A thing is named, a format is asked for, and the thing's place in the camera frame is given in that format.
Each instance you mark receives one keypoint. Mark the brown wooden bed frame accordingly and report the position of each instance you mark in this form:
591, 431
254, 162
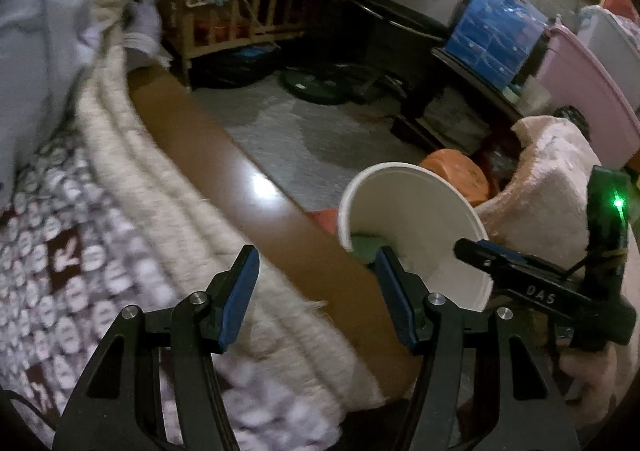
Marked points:
311, 258

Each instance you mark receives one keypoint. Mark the pink storage bin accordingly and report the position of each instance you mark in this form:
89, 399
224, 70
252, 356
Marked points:
574, 76

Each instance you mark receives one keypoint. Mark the white storage box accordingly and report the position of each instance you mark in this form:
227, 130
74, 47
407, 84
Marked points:
614, 41

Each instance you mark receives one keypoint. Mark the blue plastic drawer unit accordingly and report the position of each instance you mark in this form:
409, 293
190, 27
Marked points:
494, 38

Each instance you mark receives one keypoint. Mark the black fan base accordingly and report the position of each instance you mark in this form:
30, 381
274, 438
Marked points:
317, 89

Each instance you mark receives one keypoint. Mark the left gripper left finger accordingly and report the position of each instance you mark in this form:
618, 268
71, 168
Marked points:
117, 402

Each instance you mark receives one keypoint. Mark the orange plastic stool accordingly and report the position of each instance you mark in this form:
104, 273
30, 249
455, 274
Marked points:
461, 172

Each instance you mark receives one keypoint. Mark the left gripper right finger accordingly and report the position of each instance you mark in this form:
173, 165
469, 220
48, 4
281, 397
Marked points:
515, 404

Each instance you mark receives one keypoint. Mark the cream quilted bed cover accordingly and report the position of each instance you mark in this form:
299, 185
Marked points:
289, 353

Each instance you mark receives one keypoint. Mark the grey blue blanket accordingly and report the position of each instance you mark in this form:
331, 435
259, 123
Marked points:
46, 48

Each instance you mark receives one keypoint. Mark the green white snack bag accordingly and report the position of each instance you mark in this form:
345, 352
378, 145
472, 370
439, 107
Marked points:
365, 247

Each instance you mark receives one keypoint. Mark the white plastic trash bucket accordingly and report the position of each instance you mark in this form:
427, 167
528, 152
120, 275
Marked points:
420, 216

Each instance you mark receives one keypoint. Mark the pink fluffy towel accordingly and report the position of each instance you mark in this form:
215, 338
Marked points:
542, 212

